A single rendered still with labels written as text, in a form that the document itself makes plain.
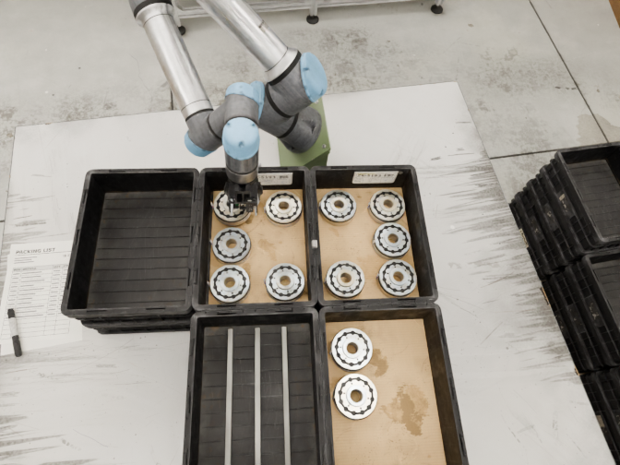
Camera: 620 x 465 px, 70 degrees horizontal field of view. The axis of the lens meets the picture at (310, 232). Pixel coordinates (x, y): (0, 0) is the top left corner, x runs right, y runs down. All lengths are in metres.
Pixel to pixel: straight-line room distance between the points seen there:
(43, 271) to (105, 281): 0.28
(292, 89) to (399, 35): 1.93
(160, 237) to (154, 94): 1.55
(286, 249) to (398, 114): 0.73
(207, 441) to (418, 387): 0.52
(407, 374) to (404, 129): 0.88
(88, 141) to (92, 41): 1.49
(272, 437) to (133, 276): 0.54
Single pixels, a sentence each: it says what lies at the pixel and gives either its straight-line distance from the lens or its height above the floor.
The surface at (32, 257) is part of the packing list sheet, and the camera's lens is 1.54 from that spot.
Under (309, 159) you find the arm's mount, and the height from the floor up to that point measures 0.83.
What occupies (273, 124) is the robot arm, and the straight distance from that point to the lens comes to 1.30.
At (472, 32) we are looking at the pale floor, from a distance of 3.26.
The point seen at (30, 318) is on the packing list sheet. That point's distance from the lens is 1.48.
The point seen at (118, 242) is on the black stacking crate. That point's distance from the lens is 1.31.
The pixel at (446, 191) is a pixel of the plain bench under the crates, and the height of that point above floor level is 0.70.
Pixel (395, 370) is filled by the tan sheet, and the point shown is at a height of 0.83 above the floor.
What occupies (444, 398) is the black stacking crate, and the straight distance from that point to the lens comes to 1.14.
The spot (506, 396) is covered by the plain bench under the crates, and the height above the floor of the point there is 0.70.
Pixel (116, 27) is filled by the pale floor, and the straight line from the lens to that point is 3.17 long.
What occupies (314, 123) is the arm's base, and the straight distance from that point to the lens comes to 1.38.
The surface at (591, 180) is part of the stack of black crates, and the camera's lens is 2.13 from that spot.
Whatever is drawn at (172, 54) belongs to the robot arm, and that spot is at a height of 1.19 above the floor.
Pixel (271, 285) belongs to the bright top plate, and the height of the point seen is 0.86.
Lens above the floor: 1.96
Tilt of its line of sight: 65 degrees down
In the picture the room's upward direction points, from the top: 7 degrees clockwise
